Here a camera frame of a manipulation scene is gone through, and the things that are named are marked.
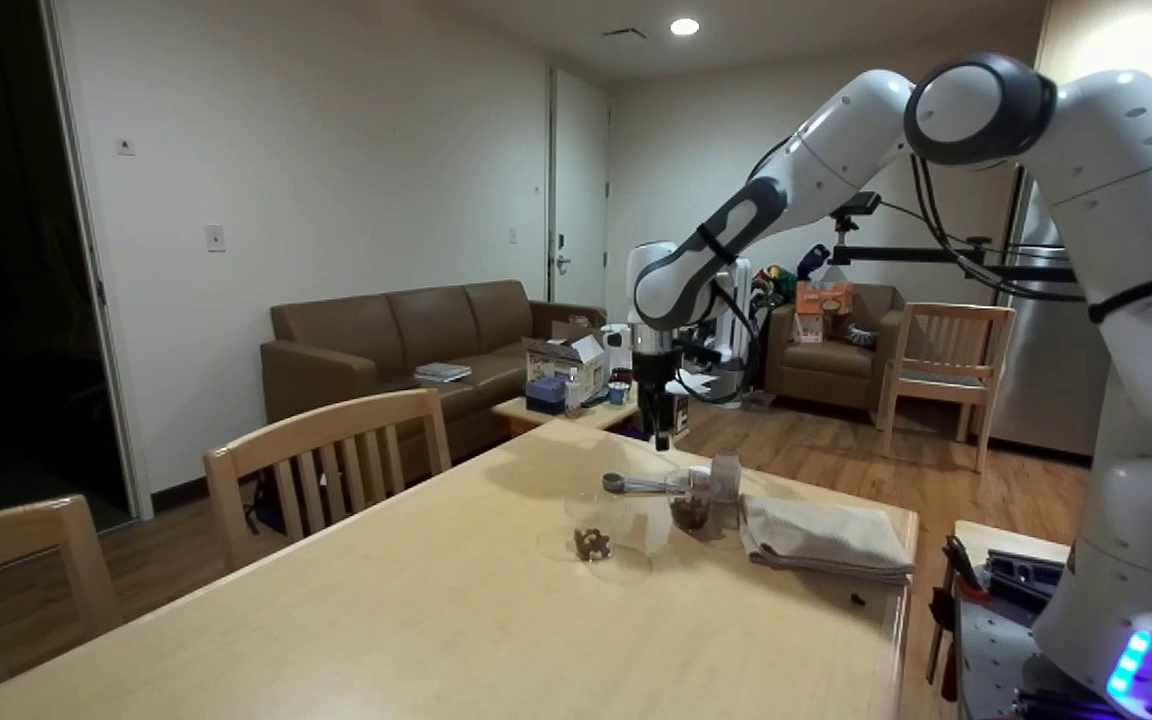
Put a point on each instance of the brown armchair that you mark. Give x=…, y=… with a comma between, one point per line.
x=831, y=368

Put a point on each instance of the small dark crumb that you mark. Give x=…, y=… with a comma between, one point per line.
x=857, y=596

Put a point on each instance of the wooden dining chair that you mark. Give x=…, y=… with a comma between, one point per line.
x=320, y=453
x=19, y=540

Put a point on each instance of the grey perforated mount plate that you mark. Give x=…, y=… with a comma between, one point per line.
x=988, y=657

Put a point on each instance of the black orange bar clamp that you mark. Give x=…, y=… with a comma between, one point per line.
x=946, y=627

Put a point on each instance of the round ceiling light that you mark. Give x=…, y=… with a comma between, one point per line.
x=687, y=27

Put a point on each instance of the wooden slat-back chair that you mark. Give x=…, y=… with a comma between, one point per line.
x=946, y=344

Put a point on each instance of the black camera mount boom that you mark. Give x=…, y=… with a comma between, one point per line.
x=896, y=252

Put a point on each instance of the beige upper cabinet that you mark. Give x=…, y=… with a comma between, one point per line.
x=1108, y=27

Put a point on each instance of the clear plastic bottle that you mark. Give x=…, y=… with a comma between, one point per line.
x=724, y=482

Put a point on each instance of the blue cup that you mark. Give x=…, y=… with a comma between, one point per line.
x=619, y=393

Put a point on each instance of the large brown pine cone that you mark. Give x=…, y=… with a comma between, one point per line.
x=690, y=514

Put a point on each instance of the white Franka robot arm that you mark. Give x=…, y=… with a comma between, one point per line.
x=1137, y=163

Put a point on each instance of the grey book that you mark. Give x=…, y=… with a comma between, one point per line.
x=441, y=375

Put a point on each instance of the orange bag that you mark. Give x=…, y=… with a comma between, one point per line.
x=818, y=315

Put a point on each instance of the beige folded cloth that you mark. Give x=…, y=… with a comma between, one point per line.
x=826, y=536

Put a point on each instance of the clear storage box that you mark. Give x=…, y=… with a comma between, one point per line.
x=562, y=375

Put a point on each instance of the white carton box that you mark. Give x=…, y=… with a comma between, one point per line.
x=619, y=344

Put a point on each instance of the white loose papers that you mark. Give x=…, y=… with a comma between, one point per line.
x=696, y=384

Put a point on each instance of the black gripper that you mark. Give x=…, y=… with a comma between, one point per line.
x=659, y=381

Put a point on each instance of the white bottle cap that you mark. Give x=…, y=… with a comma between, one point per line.
x=696, y=476

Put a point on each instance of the small brown pine cone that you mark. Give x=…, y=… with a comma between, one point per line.
x=590, y=545

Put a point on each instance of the stainless steel fridge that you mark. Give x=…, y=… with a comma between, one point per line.
x=1056, y=384

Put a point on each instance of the white room door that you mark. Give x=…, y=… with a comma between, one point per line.
x=577, y=184

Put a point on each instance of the brown leather sofa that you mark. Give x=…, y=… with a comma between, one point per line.
x=377, y=333

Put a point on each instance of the grey measuring spoon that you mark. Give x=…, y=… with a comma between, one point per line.
x=637, y=484

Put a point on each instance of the wooden coffee table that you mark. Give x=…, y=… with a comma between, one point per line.
x=562, y=416

